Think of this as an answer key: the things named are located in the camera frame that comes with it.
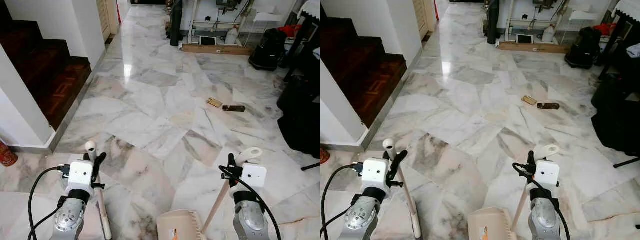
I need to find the beige long-handled broom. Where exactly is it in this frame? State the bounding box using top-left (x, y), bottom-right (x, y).
top-left (84, 141), bottom-right (112, 240)
top-left (382, 138), bottom-right (424, 240)

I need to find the beige long-handled dustpan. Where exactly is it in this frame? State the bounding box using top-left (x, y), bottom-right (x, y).
top-left (156, 147), bottom-right (264, 240)
top-left (467, 144), bottom-right (561, 240)

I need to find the large black fabric bag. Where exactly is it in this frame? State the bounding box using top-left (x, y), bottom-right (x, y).
top-left (276, 75), bottom-right (321, 159)
top-left (591, 72), bottom-right (640, 157)

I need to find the dark wooden staircase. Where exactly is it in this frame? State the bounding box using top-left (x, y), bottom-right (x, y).
top-left (0, 0), bottom-right (93, 132)
top-left (320, 0), bottom-right (408, 129)

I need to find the long flat cardboard box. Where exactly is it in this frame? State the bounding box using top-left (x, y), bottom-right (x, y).
top-left (498, 41), bottom-right (571, 55)
top-left (182, 43), bottom-right (254, 56)

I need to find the white plastic jug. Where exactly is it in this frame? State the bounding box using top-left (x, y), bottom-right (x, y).
top-left (225, 25), bottom-right (240, 46)
top-left (542, 23), bottom-right (557, 44)

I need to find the red plastic bag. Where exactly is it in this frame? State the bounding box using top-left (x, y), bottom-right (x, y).
top-left (595, 22), bottom-right (619, 37)
top-left (277, 24), bottom-right (302, 39)

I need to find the black wooden table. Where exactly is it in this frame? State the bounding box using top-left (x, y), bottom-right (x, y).
top-left (285, 0), bottom-right (321, 81)
top-left (597, 0), bottom-right (640, 82)

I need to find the light wooden door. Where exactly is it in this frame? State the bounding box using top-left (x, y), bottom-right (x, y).
top-left (412, 0), bottom-right (439, 39)
top-left (97, 0), bottom-right (119, 42)

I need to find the white scalloped table cloth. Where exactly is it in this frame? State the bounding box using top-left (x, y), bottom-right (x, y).
top-left (299, 0), bottom-right (321, 22)
top-left (612, 0), bottom-right (640, 24)

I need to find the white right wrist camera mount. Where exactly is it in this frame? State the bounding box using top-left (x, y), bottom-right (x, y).
top-left (534, 160), bottom-right (560, 191)
top-left (240, 162), bottom-right (268, 189)

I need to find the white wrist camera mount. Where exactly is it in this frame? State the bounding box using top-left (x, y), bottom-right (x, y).
top-left (534, 160), bottom-right (560, 191)
top-left (361, 158), bottom-right (392, 198)
top-left (240, 162), bottom-right (268, 189)
top-left (67, 160), bottom-right (96, 192)

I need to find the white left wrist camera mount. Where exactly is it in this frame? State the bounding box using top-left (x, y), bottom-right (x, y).
top-left (361, 158), bottom-right (392, 198)
top-left (67, 160), bottom-right (96, 192)

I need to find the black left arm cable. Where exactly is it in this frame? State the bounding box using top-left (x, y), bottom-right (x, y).
top-left (27, 166), bottom-right (69, 240)
top-left (320, 163), bottom-right (364, 240)

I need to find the white metal frame rack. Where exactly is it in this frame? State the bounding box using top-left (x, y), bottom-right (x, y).
top-left (180, 0), bottom-right (298, 48)
top-left (500, 0), bottom-right (613, 47)

